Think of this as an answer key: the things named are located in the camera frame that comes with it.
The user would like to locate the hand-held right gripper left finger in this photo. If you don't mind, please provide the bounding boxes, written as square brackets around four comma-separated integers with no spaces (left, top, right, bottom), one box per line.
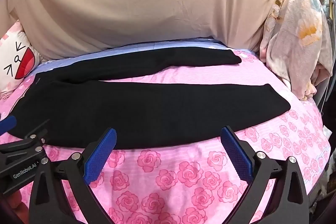
[28,128,117,224]

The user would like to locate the pink rose print bed sheet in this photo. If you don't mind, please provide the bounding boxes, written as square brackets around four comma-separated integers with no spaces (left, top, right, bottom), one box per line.
[0,39,331,224]

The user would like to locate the pale floral fleece blanket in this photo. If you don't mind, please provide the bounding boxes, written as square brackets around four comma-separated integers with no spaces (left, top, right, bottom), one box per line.
[259,0,333,101]

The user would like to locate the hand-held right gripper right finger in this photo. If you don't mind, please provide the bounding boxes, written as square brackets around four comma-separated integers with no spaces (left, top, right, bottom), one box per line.
[220,126,310,224]

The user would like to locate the cat face print pillow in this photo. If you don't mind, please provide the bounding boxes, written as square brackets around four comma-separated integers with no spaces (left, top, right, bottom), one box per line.
[0,20,41,94]

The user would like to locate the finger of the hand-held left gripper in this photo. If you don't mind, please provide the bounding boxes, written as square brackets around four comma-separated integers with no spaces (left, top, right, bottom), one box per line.
[0,115,17,135]
[0,119,51,161]

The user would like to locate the beige curtain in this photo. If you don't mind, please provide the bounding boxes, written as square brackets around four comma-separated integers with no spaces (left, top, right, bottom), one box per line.
[0,0,289,62]

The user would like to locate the black pants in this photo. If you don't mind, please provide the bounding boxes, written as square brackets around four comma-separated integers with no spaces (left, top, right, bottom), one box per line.
[9,47,291,149]

